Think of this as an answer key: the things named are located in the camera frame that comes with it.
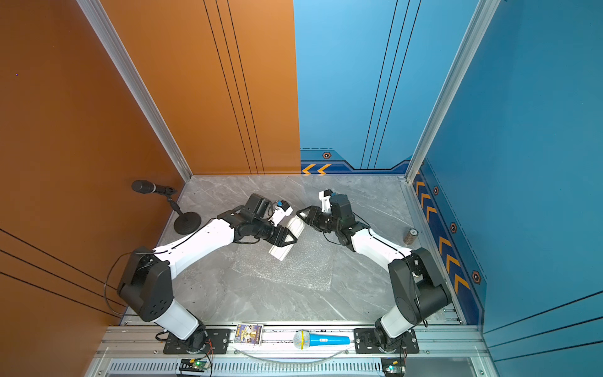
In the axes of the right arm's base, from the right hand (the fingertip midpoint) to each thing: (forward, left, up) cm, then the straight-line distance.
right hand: (301, 215), depth 85 cm
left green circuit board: (-43, +32, -18) cm, 57 cm away
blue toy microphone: (-37, -1, -13) cm, 39 cm away
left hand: (-6, +3, -3) cm, 8 cm away
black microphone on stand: (+7, +51, -15) cm, 53 cm away
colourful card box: (-35, +16, -16) cm, 42 cm away
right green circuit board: (-43, -29, -19) cm, 55 cm away
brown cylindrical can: (-2, -43, -13) cm, 45 cm away
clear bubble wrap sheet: (-11, -2, -16) cm, 20 cm away
